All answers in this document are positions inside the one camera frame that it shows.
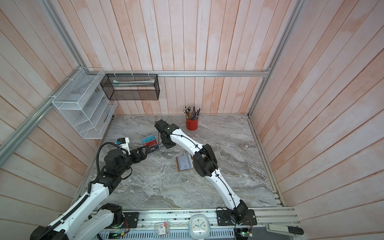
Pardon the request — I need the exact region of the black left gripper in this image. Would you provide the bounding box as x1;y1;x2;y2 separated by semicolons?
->
117;145;149;175

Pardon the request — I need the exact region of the clear acrylic card display stand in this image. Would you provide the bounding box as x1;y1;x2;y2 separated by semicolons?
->
141;130;167;155

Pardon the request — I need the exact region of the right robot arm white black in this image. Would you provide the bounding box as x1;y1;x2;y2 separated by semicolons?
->
155;120;248;225

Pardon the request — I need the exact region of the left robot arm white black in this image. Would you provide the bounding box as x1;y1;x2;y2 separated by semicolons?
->
30;145;148;240

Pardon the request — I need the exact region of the black VIP card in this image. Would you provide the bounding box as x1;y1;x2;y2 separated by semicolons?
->
147;144;160;155

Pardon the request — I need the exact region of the red VIP card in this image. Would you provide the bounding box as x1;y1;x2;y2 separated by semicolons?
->
144;140;158;147

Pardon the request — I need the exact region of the red metal pencil bucket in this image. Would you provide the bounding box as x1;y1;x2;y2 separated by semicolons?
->
186;119;199;131

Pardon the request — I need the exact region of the bundle of coloured pencils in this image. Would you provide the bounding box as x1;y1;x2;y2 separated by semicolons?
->
183;105;202;121

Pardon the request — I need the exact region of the small red white box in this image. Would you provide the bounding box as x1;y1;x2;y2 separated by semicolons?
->
154;222;170;237

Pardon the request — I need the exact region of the green circuit board left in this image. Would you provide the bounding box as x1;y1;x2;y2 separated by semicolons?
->
108;231;125;240

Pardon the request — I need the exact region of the green circuit board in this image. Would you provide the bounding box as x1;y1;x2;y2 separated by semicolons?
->
108;231;125;240
234;228;253;240

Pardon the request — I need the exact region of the white analog clock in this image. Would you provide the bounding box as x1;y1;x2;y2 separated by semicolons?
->
188;214;211;240

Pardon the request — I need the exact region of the green circuit board right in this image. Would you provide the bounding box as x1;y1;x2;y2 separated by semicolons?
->
234;228;253;240

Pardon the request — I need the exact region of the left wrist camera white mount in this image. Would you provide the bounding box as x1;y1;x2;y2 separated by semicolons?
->
116;137;130;155

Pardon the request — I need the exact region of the black mesh wall basket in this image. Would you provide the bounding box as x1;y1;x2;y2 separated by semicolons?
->
101;73;160;101

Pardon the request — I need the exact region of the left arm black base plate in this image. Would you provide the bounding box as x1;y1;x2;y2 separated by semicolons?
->
121;212;140;231

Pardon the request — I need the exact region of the aluminium mounting rail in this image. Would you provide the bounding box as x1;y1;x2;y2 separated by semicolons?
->
95;207;305;240

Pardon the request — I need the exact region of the white wire mesh shelf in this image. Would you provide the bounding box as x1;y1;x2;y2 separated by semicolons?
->
52;68;117;140

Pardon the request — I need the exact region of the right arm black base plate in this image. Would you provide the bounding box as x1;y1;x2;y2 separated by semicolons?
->
216;208;258;227

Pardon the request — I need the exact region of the black corrugated cable hose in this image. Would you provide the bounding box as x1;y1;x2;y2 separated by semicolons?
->
38;141;122;240

